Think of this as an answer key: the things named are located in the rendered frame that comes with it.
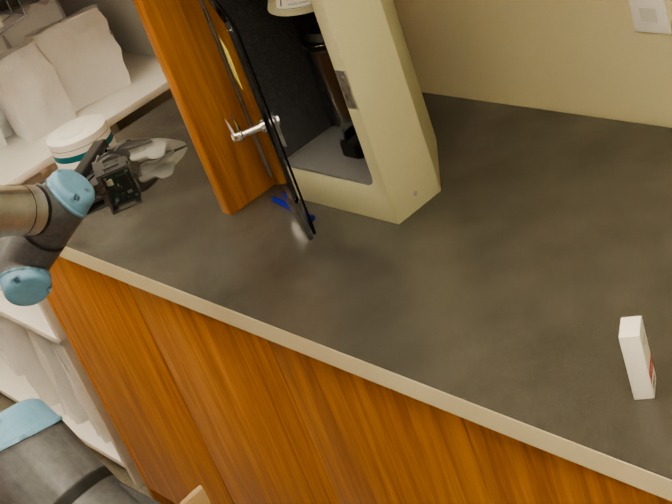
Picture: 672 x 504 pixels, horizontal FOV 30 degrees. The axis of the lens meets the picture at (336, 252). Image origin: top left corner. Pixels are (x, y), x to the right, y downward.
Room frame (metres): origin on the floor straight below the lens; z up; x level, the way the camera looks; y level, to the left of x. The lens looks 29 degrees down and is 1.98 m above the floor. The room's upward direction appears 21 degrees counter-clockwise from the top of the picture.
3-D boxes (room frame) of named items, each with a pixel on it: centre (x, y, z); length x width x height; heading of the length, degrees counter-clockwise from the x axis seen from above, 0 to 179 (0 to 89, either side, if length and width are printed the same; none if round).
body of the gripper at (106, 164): (1.86, 0.31, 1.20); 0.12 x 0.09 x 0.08; 96
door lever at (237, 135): (1.89, 0.07, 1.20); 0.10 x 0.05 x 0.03; 6
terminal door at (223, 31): (1.97, 0.04, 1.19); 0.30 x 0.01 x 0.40; 6
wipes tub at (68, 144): (2.46, 0.41, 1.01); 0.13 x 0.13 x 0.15
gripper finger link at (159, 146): (1.88, 0.21, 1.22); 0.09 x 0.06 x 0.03; 96
